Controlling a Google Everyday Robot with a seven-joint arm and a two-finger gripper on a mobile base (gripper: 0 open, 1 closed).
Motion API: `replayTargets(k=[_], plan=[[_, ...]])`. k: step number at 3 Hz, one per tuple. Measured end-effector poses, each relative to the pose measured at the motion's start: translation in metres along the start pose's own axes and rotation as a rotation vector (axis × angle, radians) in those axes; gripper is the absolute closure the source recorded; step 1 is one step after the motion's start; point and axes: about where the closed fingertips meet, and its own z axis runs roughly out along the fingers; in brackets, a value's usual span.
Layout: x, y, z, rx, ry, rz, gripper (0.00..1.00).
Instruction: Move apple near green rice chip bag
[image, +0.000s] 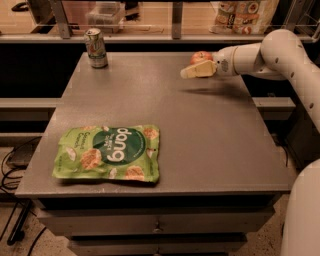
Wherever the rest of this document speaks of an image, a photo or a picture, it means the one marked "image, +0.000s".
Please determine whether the red apple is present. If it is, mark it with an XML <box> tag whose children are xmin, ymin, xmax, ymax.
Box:
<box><xmin>190</xmin><ymin>51</ymin><xmax>213</xmax><ymax>65</ymax></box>

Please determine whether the black power adapter box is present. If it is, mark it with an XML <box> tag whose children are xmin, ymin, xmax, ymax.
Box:
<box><xmin>6</xmin><ymin>143</ymin><xmax>37</xmax><ymax>168</ymax></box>

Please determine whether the colourful snack bag on shelf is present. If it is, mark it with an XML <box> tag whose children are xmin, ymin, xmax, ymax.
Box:
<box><xmin>209</xmin><ymin>0</ymin><xmax>279</xmax><ymax>35</ymax></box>

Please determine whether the clear plastic box on shelf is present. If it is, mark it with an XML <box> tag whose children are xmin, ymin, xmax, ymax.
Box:
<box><xmin>86</xmin><ymin>1</ymin><xmax>124</xmax><ymax>33</ymax></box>

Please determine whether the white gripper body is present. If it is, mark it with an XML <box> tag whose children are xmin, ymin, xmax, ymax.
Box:
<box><xmin>212</xmin><ymin>46</ymin><xmax>237</xmax><ymax>76</ymax></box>

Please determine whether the grey drawer cabinet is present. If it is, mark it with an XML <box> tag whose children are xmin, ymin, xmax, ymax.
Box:
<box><xmin>34</xmin><ymin>194</ymin><xmax>279</xmax><ymax>256</ymax></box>

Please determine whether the green rice chip bag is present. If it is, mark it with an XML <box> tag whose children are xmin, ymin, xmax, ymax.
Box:
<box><xmin>52</xmin><ymin>125</ymin><xmax>160</xmax><ymax>183</ymax></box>

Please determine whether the black cables left floor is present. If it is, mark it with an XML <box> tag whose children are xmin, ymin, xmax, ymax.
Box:
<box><xmin>0</xmin><ymin>136</ymin><xmax>48</xmax><ymax>256</ymax></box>

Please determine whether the green soda can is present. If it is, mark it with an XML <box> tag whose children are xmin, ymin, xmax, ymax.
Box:
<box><xmin>84</xmin><ymin>28</ymin><xmax>108</xmax><ymax>68</ymax></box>

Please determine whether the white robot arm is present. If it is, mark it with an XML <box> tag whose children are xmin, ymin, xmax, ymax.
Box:
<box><xmin>180</xmin><ymin>29</ymin><xmax>320</xmax><ymax>256</ymax></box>

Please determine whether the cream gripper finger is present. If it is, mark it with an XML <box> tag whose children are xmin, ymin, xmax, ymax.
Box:
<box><xmin>180</xmin><ymin>60</ymin><xmax>217</xmax><ymax>79</ymax></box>

